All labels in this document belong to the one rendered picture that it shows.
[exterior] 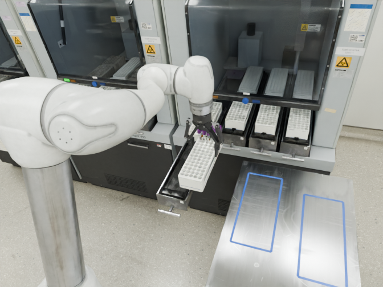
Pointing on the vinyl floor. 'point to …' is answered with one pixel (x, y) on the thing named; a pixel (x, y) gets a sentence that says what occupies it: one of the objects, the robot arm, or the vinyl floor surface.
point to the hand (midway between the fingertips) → (204, 148)
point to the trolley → (288, 231)
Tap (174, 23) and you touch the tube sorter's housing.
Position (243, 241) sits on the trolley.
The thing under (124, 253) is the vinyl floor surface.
